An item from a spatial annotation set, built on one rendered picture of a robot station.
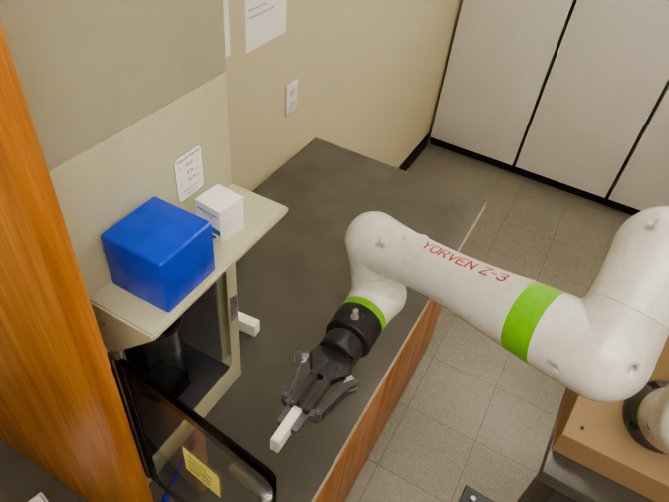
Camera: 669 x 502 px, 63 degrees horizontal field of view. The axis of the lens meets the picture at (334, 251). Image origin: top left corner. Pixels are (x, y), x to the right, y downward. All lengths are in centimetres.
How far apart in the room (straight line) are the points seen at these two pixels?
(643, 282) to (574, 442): 65
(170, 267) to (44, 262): 17
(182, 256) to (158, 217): 7
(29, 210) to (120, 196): 23
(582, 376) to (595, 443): 59
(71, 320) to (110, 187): 18
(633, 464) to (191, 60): 116
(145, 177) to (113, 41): 19
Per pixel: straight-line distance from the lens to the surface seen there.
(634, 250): 82
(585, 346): 78
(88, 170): 71
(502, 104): 379
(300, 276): 159
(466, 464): 243
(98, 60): 68
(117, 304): 78
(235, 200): 82
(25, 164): 53
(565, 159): 386
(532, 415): 265
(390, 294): 104
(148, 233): 74
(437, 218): 187
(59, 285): 61
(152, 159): 78
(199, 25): 79
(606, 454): 138
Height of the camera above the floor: 208
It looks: 43 degrees down
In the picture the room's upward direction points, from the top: 7 degrees clockwise
